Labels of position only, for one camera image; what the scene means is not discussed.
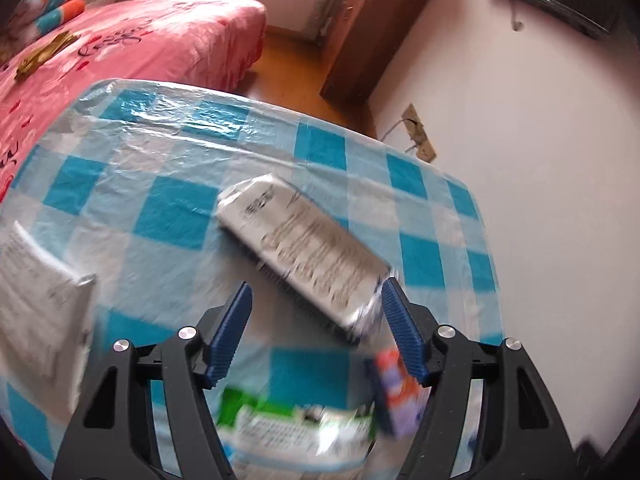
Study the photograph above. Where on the green white wipes pack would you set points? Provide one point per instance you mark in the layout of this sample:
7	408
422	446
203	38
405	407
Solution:
267	440

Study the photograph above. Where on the pink bed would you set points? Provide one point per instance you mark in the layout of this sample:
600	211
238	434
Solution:
206	43

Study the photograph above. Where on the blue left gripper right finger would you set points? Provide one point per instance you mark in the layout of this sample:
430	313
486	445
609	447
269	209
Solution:
410	343

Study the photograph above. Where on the brown crumpled wrapper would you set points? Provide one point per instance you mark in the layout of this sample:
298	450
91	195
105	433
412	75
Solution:
30	63

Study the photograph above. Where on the rolled colourful blanket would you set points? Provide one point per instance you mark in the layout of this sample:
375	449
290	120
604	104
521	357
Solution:
33	19

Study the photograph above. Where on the blue checkered tablecloth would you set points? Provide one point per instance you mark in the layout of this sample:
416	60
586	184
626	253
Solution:
171	195

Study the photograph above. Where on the white milk carton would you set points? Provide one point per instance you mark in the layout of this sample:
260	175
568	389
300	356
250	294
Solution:
335	275

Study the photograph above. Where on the wall power socket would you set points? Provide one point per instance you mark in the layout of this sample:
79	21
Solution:
421	144

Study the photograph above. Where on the grey plastic mailer bag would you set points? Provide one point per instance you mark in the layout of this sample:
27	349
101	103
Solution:
47	319

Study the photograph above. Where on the brown wooden cabinet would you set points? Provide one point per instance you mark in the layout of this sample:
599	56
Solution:
362	39

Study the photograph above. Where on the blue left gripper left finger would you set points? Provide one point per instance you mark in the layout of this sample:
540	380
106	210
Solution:
223	337

